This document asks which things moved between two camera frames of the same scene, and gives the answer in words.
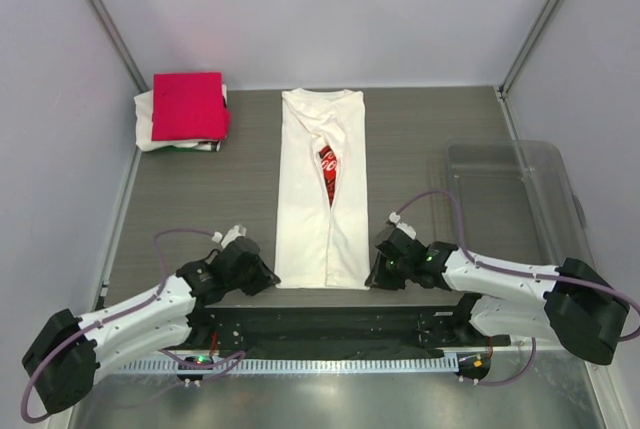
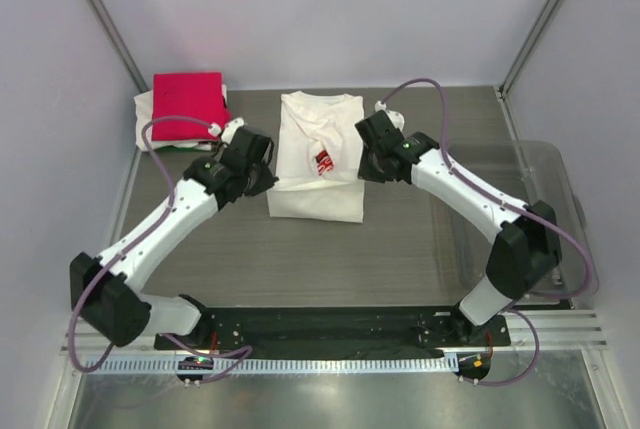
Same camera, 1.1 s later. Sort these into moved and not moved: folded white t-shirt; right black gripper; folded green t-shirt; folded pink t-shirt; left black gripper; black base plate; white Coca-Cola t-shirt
Moved: left black gripper; white Coca-Cola t-shirt; right black gripper
Not moved: black base plate; folded white t-shirt; folded pink t-shirt; folded green t-shirt
